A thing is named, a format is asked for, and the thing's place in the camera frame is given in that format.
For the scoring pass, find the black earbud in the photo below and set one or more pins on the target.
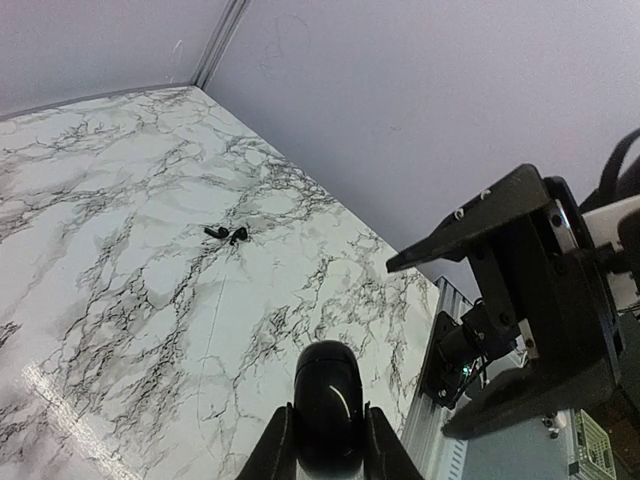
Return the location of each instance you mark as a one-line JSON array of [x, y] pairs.
[[219, 233], [239, 235]]

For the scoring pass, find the yellow plastic basket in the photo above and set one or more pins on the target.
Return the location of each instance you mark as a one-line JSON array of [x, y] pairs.
[[593, 445]]

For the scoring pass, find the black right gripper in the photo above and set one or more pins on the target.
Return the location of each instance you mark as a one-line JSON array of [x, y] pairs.
[[542, 277]]

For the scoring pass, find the right aluminium corner post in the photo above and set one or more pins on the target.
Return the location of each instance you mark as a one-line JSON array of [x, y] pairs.
[[226, 27]]

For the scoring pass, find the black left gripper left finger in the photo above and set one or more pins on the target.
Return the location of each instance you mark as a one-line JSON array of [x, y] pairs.
[[274, 456]]

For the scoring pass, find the black earbud upper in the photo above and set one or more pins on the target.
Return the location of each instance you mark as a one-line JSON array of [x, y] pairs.
[[239, 235]]

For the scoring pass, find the black earbud lower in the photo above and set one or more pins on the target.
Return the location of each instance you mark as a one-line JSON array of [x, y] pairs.
[[219, 233]]

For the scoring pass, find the round black charging case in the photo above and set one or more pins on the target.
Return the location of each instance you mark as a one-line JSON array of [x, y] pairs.
[[328, 411]]

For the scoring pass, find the aluminium front rail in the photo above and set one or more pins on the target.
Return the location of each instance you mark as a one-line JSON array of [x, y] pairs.
[[433, 455]]

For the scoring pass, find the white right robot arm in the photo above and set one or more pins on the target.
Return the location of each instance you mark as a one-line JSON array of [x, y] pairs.
[[462, 360]]

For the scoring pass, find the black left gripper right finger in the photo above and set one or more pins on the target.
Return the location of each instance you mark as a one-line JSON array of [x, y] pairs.
[[384, 456]]

